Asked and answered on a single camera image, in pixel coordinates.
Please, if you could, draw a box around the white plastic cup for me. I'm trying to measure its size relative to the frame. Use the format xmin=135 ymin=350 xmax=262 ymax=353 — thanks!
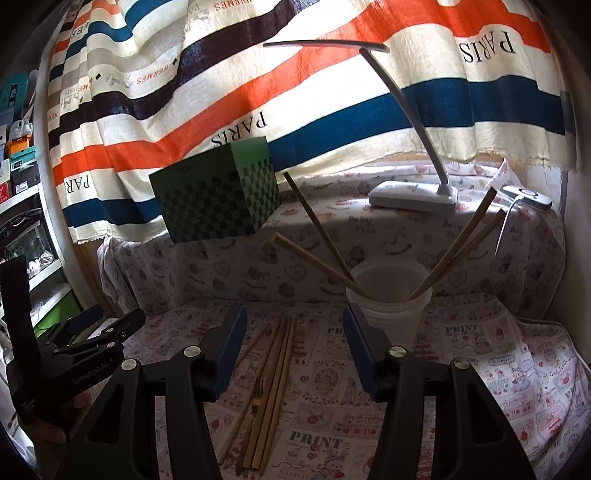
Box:
xmin=346 ymin=259 xmax=434 ymax=352

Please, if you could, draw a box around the green checkered box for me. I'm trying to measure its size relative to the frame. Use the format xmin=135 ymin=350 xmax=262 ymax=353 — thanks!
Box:
xmin=148 ymin=136 xmax=282 ymax=244

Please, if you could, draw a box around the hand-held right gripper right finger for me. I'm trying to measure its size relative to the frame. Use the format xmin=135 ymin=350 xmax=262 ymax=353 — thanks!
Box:
xmin=342 ymin=305 xmax=539 ymax=480

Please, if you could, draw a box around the green plastic bin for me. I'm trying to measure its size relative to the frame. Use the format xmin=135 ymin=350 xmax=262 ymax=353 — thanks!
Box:
xmin=34 ymin=291 xmax=81 ymax=337

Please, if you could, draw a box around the white charger cable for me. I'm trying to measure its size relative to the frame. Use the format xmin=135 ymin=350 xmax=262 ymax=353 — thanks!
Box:
xmin=494 ymin=196 xmax=525 ymax=259

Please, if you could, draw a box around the wooden panel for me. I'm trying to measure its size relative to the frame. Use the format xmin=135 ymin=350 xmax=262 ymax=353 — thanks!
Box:
xmin=74 ymin=237 xmax=114 ymax=319

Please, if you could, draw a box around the striped printed curtain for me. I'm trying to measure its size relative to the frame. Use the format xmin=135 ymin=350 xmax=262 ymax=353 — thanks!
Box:
xmin=44 ymin=0 xmax=578 ymax=245

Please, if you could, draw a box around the white desk lamp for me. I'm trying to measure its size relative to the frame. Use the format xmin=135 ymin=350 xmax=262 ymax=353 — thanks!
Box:
xmin=263 ymin=39 xmax=459 ymax=214

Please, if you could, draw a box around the gold metal fork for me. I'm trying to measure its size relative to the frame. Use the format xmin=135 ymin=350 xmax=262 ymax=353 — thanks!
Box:
xmin=235 ymin=376 xmax=269 ymax=476

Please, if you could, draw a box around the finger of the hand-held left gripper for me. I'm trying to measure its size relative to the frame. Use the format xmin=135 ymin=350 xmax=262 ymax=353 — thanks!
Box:
xmin=48 ymin=307 xmax=147 ymax=366
xmin=68 ymin=305 xmax=107 ymax=334

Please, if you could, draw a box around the single dark bamboo chopstick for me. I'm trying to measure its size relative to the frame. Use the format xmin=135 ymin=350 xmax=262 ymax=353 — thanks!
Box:
xmin=406 ymin=188 xmax=498 ymax=303

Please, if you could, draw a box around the pile of bamboo chopsticks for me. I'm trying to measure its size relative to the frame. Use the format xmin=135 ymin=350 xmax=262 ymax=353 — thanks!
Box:
xmin=217 ymin=316 xmax=298 ymax=472

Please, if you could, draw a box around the white wireless charger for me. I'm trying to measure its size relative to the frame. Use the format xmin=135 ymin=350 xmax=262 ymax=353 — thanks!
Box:
xmin=501 ymin=185 xmax=553 ymax=212

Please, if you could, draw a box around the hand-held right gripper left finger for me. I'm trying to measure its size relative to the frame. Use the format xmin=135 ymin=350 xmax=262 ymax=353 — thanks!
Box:
xmin=76 ymin=304 xmax=249 ymax=480

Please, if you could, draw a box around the person's left hand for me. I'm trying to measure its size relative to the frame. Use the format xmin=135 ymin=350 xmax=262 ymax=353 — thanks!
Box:
xmin=30 ymin=389 xmax=94 ymax=446

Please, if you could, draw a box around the stack of shoe boxes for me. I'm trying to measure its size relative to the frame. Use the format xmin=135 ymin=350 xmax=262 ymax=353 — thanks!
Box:
xmin=0 ymin=69 xmax=42 ymax=204

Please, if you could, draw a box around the white shelf unit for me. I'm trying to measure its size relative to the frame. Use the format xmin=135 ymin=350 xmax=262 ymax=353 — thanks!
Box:
xmin=0 ymin=182 xmax=81 ymax=333

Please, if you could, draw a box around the red print tablecloth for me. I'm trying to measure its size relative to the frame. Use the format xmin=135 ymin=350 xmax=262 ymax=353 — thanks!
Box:
xmin=106 ymin=293 xmax=583 ymax=480

